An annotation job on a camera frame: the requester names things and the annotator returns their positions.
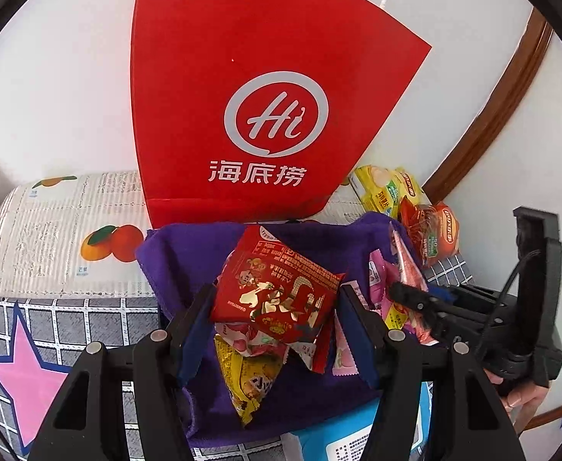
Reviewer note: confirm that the yellow chips bag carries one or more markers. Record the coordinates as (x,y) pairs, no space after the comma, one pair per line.
(381,192)

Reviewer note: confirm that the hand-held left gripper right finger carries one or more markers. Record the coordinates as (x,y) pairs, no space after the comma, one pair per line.
(358,341)

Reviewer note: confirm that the purple cloth bag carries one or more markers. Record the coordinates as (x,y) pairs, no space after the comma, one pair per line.
(190,249)

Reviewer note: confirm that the strawberry print snack packet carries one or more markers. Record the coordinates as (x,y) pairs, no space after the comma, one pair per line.
(242,338)

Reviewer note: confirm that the wooden door frame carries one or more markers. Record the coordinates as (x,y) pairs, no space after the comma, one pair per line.
(501,105)

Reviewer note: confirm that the pale pink snack packet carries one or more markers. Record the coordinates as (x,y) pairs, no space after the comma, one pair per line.
(378,278)

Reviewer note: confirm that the fruit print tissue pack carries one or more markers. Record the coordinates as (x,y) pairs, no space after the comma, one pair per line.
(46,240)

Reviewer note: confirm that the orange chips bag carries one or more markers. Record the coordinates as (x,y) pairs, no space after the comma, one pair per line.
(439,235)

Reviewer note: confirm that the yellow snack packet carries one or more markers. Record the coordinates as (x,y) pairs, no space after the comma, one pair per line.
(247,384)

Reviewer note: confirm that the grey checkered tablecloth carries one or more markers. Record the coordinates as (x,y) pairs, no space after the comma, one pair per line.
(98,317)

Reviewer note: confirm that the red snack packet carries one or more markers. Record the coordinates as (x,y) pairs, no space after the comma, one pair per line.
(286,273)

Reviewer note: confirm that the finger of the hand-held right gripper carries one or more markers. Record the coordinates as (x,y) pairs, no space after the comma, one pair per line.
(473,300)
(425,319)

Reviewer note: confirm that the person's right hand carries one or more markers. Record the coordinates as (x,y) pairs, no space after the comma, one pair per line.
(518,396)

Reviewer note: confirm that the red paper bag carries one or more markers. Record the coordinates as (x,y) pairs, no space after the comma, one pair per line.
(190,105)

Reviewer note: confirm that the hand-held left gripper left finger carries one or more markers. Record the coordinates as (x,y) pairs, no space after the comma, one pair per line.
(193,341)

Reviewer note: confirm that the pink triangular snack packet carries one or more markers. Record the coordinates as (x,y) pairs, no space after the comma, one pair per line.
(408,264)

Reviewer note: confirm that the blue cardboard box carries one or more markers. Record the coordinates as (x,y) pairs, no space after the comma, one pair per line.
(348,437)

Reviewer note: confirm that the pink peach snack packet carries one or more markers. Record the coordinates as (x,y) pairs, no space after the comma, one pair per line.
(343,358)

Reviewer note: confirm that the pink star sticker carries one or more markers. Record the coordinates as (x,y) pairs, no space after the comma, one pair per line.
(22,384)

